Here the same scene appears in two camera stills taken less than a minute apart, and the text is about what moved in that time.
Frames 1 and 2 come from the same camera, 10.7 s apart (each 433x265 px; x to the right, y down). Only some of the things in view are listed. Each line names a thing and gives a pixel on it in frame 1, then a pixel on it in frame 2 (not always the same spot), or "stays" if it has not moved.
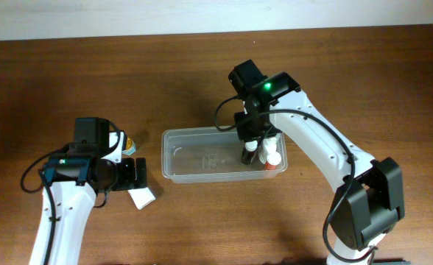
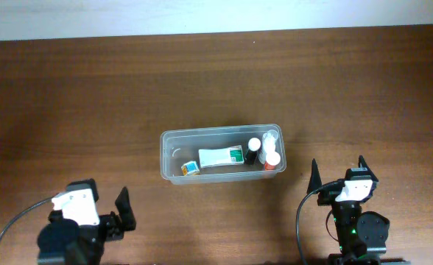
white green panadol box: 141,196 -> 226,156
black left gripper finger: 141,172 -> 123,204
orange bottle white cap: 273,159 stays
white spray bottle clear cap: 269,145 stays
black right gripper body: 253,133 -> 325,199
